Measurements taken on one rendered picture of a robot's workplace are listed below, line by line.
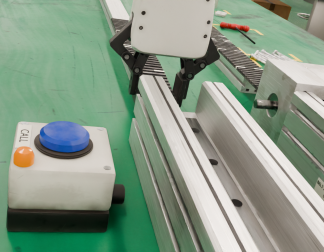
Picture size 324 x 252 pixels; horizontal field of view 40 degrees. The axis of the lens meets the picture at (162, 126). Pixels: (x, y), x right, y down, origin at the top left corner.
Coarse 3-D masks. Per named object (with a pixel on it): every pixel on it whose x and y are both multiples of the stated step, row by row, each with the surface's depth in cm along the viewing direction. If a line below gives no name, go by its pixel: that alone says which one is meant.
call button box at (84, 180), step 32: (32, 128) 38; (96, 128) 40; (64, 160) 35; (96, 160) 35; (32, 192) 34; (64, 192) 34; (96, 192) 35; (32, 224) 35; (64, 224) 36; (96, 224) 36
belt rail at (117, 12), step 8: (104, 0) 109; (112, 0) 109; (104, 8) 108; (112, 8) 101; (120, 8) 102; (112, 16) 94; (120, 16) 95; (128, 16) 97; (112, 24) 96; (112, 32) 92; (120, 56) 80; (128, 72) 71
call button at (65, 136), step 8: (48, 128) 36; (56, 128) 36; (64, 128) 36; (72, 128) 37; (80, 128) 37; (40, 136) 35; (48, 136) 35; (56, 136) 35; (64, 136) 35; (72, 136) 36; (80, 136) 36; (88, 136) 36; (48, 144) 35; (56, 144) 35; (64, 144) 35; (72, 144) 35; (80, 144) 35
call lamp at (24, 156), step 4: (20, 148) 33; (24, 148) 33; (28, 148) 33; (16, 152) 33; (20, 152) 32; (24, 152) 33; (28, 152) 33; (32, 152) 33; (16, 156) 33; (20, 156) 32; (24, 156) 33; (28, 156) 33; (32, 156) 33; (16, 160) 33; (20, 160) 32; (24, 160) 33; (28, 160) 33; (32, 160) 33; (16, 164) 33; (20, 164) 33; (24, 164) 33; (28, 164) 33
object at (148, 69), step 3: (144, 66) 67; (147, 66) 67; (144, 69) 66; (147, 69) 66; (150, 69) 67; (153, 69) 67; (156, 69) 67; (159, 69) 68; (162, 69) 68; (159, 72) 67; (162, 72) 67
